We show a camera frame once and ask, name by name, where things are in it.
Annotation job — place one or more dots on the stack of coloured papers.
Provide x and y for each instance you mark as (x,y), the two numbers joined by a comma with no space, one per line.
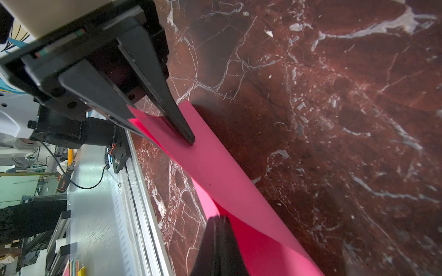
(74,268)

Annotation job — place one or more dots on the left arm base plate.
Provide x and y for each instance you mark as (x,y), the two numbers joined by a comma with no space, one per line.
(117,154)

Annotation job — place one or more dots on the aluminium front rail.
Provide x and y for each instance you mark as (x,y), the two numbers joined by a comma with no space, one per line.
(113,229)

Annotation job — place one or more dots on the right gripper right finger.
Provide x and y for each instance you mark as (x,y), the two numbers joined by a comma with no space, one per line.
(231,261)

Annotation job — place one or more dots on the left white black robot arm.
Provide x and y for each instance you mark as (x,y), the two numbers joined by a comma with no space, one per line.
(100,55)

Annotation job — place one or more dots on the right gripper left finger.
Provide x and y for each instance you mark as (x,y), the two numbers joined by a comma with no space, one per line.
(207,261)

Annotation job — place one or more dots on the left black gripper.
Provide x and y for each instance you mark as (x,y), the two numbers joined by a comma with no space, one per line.
(101,55)

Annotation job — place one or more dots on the pink square paper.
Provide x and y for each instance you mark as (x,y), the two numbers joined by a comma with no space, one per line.
(267,246)

